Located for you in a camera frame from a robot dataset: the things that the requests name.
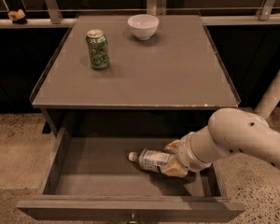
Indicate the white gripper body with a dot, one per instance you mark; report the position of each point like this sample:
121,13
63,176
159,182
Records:
187,157

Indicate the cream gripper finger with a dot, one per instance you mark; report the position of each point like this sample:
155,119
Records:
172,147
174,169

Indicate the clear blue-label plastic bottle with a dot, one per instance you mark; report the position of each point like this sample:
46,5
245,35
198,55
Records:
152,160

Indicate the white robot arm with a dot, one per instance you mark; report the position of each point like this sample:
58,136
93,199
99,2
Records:
228,131

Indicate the grey cabinet with top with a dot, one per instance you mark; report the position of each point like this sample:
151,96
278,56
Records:
177,68

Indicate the metal drawer knob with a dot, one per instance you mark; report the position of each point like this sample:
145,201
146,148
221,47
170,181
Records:
132,219

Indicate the open grey top drawer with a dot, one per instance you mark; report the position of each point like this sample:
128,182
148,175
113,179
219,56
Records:
90,178

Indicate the white ceramic bowl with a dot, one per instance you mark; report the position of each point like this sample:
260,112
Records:
143,26

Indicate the green soda can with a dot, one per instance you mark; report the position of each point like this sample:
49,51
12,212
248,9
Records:
98,49

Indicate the small yellow black object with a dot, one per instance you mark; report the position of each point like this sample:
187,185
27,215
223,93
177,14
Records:
17,16

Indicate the white cylindrical post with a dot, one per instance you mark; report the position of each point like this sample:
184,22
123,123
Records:
270,98

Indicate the metal railing frame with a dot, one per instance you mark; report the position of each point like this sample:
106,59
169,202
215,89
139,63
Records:
213,12

